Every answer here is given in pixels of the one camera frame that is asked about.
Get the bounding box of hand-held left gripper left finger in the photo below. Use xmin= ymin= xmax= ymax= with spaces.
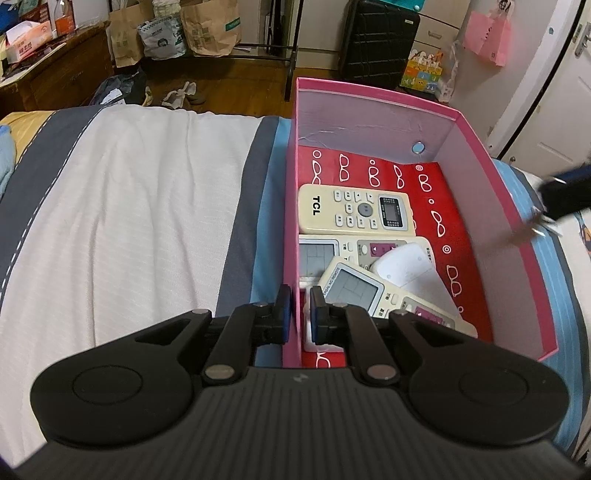
xmin=134 ymin=284 xmax=293 ymax=387

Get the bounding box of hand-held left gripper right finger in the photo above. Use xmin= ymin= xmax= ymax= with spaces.
xmin=308 ymin=286 xmax=467 ymax=387

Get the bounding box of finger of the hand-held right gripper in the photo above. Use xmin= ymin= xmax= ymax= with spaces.
xmin=539 ymin=165 xmax=591 ymax=220

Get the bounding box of small silver object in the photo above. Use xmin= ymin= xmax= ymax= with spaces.
xmin=512 ymin=207 xmax=565 ymax=245

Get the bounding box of cream remote with purple buttons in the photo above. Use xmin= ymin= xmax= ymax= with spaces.
xmin=304 ymin=256 xmax=479 ymax=355

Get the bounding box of white remote with large screen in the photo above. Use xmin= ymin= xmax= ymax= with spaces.
xmin=298 ymin=234 xmax=435 ymax=291

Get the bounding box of cream remote with grey button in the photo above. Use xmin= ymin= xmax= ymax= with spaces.
xmin=298 ymin=184 xmax=413 ymax=236

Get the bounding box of pink cardboard box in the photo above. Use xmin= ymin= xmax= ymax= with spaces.
xmin=281 ymin=77 xmax=560 ymax=370

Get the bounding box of white door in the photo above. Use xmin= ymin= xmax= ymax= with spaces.
xmin=487 ymin=0 xmax=591 ymax=168

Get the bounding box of red glasses-print paper bag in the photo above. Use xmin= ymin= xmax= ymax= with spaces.
xmin=295 ymin=144 xmax=494 ymax=370

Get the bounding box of pink paper bag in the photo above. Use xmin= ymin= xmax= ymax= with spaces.
xmin=462 ymin=6 xmax=514 ymax=68

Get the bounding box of striped bed blanket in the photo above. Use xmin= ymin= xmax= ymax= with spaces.
xmin=0 ymin=104 xmax=591 ymax=467

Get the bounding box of colourful cartoon box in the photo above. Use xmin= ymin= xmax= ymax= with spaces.
xmin=400 ymin=47 xmax=447 ymax=96

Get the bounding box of white drawer cabinet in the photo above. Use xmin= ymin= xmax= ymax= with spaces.
xmin=417 ymin=9 xmax=472 ymax=61

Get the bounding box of pair of grey shoes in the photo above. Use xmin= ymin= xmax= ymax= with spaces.
xmin=161 ymin=80 xmax=209 ymax=108

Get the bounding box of black suitcase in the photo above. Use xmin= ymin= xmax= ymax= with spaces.
xmin=338 ymin=0 xmax=422 ymax=92

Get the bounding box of dark plastic bag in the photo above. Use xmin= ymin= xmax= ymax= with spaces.
xmin=89 ymin=74 xmax=149 ymax=107

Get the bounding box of brown paper bag green print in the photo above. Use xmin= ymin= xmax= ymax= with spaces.
xmin=179 ymin=0 xmax=244 ymax=58

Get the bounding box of grey white plastic bag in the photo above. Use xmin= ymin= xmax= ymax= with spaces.
xmin=137 ymin=14 xmax=188 ymax=61

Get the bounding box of plain brown paper bag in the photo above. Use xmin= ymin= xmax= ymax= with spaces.
xmin=108 ymin=0 xmax=157 ymax=68

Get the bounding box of light blue cloth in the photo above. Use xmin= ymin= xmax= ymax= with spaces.
xmin=0 ymin=124 xmax=18 ymax=197

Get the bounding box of yellow bed sheet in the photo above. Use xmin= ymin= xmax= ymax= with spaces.
xmin=0 ymin=110 xmax=57 ymax=155

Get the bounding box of wooden dresser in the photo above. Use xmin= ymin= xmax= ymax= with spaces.
xmin=0 ymin=21 xmax=115 ymax=121

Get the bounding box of orange box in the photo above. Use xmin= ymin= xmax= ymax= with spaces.
xmin=54 ymin=0 xmax=77 ymax=38

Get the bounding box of tissue box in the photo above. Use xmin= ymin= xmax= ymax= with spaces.
xmin=4 ymin=21 xmax=57 ymax=64

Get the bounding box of silver door handle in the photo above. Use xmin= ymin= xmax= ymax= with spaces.
xmin=574 ymin=22 xmax=591 ymax=59

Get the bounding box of black clothes rack frame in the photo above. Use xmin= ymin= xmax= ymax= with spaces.
xmin=238 ymin=0 xmax=306 ymax=101

